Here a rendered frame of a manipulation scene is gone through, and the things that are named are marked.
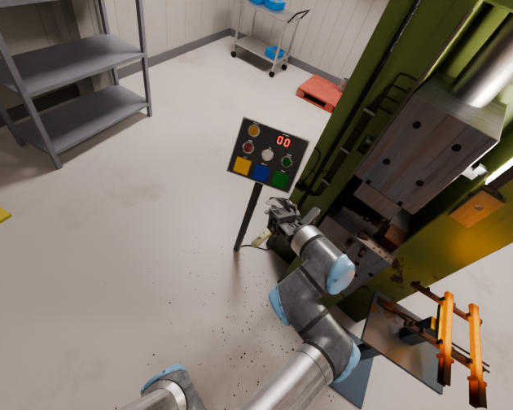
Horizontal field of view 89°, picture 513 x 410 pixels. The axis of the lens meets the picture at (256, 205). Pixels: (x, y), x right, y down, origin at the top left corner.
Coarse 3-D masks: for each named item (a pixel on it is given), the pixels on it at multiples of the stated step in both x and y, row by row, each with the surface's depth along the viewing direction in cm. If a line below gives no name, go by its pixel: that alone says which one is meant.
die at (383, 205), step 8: (368, 184) 118; (360, 192) 123; (368, 192) 120; (376, 192) 117; (368, 200) 122; (376, 200) 119; (384, 200) 117; (376, 208) 121; (384, 208) 119; (392, 208) 116; (400, 208) 114; (384, 216) 121; (392, 216) 118
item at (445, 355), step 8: (448, 296) 117; (448, 304) 114; (448, 312) 111; (448, 320) 109; (448, 328) 107; (448, 336) 105; (448, 344) 102; (440, 352) 102; (448, 352) 100; (440, 360) 100; (448, 360) 98; (440, 368) 98; (448, 368) 96; (440, 376) 96; (448, 376) 94; (448, 384) 92
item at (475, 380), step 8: (472, 304) 117; (472, 312) 114; (472, 320) 112; (472, 328) 110; (472, 336) 108; (472, 344) 106; (480, 344) 106; (472, 352) 104; (480, 352) 103; (480, 360) 101; (472, 368) 100; (480, 368) 99; (472, 376) 97; (480, 376) 97; (472, 384) 97; (480, 384) 94; (472, 392) 95; (480, 392) 93; (472, 400) 94; (480, 400) 91
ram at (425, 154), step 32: (416, 96) 90; (448, 96) 96; (416, 128) 95; (448, 128) 88; (480, 128) 85; (384, 160) 108; (416, 160) 100; (448, 160) 93; (384, 192) 115; (416, 192) 106
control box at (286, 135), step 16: (240, 128) 124; (272, 128) 123; (240, 144) 127; (256, 144) 126; (272, 144) 125; (304, 144) 124; (256, 160) 128; (272, 160) 128; (240, 176) 132; (272, 176) 130; (288, 192) 132
